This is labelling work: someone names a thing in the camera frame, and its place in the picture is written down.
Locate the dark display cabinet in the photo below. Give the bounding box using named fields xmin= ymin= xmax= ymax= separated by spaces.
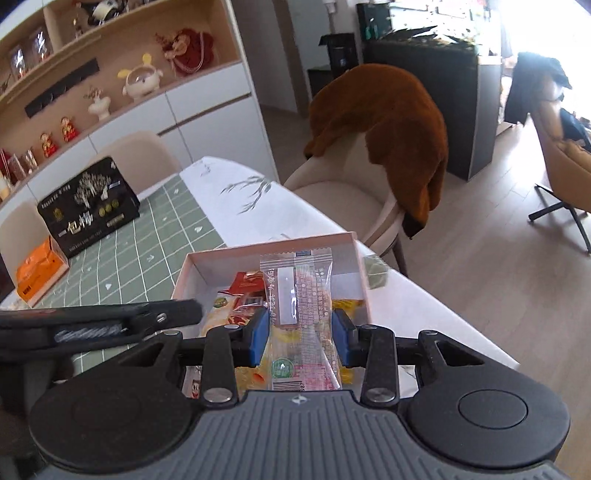
xmin=356 ymin=2 xmax=393 ymax=42

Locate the brown coat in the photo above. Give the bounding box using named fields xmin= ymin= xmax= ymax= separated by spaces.
xmin=303 ymin=64 xmax=450 ymax=241

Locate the orange box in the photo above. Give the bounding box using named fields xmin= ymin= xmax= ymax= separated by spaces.
xmin=15 ymin=235 xmax=70 ymax=308

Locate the white leaf-print tablecloth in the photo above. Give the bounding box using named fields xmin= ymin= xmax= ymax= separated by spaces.
xmin=178 ymin=157 xmax=518 ymax=370

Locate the black white ornament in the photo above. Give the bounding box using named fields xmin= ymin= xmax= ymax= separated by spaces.
xmin=76 ymin=0 xmax=132 ymax=26

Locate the pink box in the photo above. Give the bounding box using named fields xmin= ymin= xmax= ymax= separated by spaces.
xmin=171 ymin=232 xmax=374 ymax=333

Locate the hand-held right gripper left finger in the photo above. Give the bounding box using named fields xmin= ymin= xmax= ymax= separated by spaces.
xmin=119 ymin=307 xmax=271 ymax=407

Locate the clear white-label snack packet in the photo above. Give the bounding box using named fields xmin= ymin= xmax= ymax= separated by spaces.
xmin=259 ymin=247 xmax=345 ymax=393

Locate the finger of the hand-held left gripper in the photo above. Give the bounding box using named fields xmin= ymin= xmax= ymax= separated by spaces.
xmin=0 ymin=299 xmax=204 ymax=352

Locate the yellow cracker packet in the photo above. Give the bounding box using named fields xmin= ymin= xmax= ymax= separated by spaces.
xmin=235 ymin=323 xmax=365 ymax=393

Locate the small white vase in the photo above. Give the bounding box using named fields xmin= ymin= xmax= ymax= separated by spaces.
xmin=84 ymin=87 xmax=112 ymax=123

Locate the green checkered tablecloth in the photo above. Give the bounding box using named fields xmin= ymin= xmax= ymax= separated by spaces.
xmin=0 ymin=173 xmax=227 ymax=393

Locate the black wall socket strip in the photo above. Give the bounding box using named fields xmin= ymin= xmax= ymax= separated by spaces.
xmin=24 ymin=58 xmax=100 ymax=118

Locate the yellow snack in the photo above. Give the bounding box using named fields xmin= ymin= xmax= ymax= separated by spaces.
xmin=332 ymin=298 xmax=370 ymax=324

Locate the tan armchair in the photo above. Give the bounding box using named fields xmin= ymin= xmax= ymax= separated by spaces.
xmin=529 ymin=99 xmax=591 ymax=254

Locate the yellow orange snack packet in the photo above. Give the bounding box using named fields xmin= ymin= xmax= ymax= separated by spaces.
xmin=199 ymin=295 xmax=269 ymax=333

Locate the black cabinet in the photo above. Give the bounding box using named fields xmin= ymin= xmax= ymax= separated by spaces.
xmin=362 ymin=28 xmax=504 ymax=182

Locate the white bunny jar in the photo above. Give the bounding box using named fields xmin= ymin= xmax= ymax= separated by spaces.
xmin=116 ymin=53 xmax=162 ymax=103

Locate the small black box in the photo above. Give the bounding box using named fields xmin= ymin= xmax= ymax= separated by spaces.
xmin=307 ymin=65 xmax=334 ymax=100

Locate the black gift box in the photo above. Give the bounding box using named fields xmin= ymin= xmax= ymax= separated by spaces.
xmin=37 ymin=157 xmax=141 ymax=259

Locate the glass jar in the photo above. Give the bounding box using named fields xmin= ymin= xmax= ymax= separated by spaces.
xmin=28 ymin=27 xmax=52 ymax=63
xmin=8 ymin=45 xmax=29 ymax=81

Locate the red flower ornament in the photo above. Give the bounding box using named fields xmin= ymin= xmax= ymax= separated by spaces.
xmin=154 ymin=28 xmax=218 ymax=77

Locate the black appliance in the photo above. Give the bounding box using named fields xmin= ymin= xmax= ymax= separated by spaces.
xmin=320 ymin=33 xmax=360 ymax=77

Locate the white red cartoon packet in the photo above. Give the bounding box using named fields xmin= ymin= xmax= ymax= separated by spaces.
xmin=185 ymin=364 xmax=206 ymax=400

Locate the red snack packet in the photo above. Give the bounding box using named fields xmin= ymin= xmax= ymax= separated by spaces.
xmin=228 ymin=271 xmax=269 ymax=305

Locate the dark jacket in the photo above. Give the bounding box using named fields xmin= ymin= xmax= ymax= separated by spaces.
xmin=503 ymin=52 xmax=573 ymax=125

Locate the white shelf cabinet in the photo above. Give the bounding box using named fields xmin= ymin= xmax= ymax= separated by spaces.
xmin=0 ymin=0 xmax=280 ymax=222

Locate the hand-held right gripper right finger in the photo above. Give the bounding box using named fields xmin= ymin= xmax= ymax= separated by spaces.
xmin=332 ymin=308 xmax=485 ymax=407

